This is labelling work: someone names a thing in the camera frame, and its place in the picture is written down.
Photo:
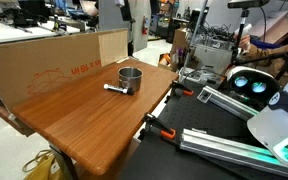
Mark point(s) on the white handheld controller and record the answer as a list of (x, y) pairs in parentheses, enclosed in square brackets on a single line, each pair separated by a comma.
[(245, 29)]

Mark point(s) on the brown cardboard box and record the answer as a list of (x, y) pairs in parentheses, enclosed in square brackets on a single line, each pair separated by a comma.
[(180, 40)]

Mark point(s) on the person with brown sleeve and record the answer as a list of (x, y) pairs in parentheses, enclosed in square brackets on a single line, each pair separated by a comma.
[(274, 53)]

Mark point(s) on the brown cardboard sheet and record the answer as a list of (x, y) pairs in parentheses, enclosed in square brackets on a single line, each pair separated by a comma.
[(277, 26)]

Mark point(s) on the black stereo camera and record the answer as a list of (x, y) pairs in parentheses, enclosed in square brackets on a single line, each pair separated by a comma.
[(247, 3)]

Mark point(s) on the black camera stand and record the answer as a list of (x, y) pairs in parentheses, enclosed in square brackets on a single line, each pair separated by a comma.
[(240, 33)]

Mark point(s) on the black clamp with orange grip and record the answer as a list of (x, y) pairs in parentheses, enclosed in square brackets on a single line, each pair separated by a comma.
[(180, 89), (160, 128)]

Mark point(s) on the silver metal pole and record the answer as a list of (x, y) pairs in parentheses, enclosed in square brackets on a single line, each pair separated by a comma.
[(195, 35)]

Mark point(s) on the red fire extinguisher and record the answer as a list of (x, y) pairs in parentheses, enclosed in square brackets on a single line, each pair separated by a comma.
[(145, 26)]

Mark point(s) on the yellow bag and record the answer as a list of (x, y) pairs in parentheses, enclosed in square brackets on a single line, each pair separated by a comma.
[(44, 168)]

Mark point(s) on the white VR headset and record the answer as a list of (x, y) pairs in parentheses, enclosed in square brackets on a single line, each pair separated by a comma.
[(250, 75)]

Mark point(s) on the silver marker with black cap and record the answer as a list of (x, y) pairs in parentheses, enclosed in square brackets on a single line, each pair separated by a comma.
[(115, 88)]

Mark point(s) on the stainless steel pot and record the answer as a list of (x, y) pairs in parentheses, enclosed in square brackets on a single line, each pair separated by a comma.
[(130, 83)]

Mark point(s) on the brown wooden table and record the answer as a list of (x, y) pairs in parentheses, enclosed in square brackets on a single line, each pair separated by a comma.
[(90, 126)]

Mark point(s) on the black machine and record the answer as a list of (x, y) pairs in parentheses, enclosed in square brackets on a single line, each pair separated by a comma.
[(27, 15)]

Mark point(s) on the cardboard panel with red print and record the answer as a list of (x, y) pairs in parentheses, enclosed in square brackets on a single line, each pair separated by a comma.
[(34, 63)]

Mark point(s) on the aluminium profile rail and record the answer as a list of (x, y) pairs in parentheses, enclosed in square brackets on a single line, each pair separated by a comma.
[(227, 103), (224, 146)]

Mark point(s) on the white power strip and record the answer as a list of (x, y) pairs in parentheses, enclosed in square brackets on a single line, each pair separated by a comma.
[(194, 74)]

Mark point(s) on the box with orange items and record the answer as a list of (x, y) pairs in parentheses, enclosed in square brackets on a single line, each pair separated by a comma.
[(166, 60)]

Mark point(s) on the white work table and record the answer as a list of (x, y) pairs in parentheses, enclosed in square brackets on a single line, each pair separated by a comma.
[(4, 33)]

